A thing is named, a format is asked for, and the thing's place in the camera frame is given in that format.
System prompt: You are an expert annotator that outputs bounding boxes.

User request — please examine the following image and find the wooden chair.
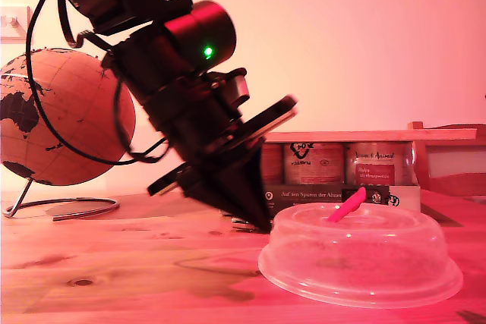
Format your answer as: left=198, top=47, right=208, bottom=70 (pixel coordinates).
left=407, top=121, right=486, bottom=198

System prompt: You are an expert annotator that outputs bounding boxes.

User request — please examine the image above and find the short thin black cable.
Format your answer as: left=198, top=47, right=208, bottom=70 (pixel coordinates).
left=112, top=73, right=170, bottom=162

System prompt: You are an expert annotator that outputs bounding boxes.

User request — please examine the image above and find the long thin black cable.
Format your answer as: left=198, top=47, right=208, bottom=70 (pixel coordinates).
left=24, top=0, right=170, bottom=166

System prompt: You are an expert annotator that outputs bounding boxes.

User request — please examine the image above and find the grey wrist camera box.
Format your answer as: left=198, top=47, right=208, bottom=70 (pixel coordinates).
left=222, top=67, right=252, bottom=108

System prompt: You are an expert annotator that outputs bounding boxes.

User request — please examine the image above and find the flat wooden board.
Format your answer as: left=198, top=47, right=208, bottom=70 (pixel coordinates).
left=265, top=129, right=478, bottom=144

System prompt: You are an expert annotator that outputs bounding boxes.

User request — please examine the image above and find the white wall plate with peg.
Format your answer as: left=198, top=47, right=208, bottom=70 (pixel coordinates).
left=0, top=5, right=33, bottom=45

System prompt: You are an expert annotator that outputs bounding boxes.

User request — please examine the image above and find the clear plastic microwave lid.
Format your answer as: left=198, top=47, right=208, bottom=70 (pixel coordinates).
left=257, top=186, right=465, bottom=310

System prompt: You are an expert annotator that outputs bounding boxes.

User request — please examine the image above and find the thick black cable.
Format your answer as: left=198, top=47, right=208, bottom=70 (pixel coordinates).
left=56, top=0, right=117, bottom=54

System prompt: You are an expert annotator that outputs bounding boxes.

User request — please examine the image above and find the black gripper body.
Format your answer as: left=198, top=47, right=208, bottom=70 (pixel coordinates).
left=147, top=73, right=299, bottom=197

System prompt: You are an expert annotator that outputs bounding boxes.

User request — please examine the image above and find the food can with script label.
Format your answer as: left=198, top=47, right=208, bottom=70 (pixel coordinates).
left=344, top=141, right=415, bottom=186

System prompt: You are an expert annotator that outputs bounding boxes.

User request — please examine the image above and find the food can with recycling print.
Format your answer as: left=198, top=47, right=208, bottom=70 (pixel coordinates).
left=282, top=142, right=346, bottom=184

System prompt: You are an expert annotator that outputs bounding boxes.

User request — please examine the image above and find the food can with white label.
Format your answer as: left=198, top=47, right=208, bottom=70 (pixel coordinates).
left=261, top=143, right=284, bottom=184

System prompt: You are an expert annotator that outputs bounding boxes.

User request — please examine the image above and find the printed cardboard can tray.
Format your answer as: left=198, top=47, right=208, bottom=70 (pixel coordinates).
left=261, top=183, right=422, bottom=223

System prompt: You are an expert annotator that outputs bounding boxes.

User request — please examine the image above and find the cork globe on metal stand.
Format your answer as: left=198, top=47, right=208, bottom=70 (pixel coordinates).
left=0, top=47, right=137, bottom=222

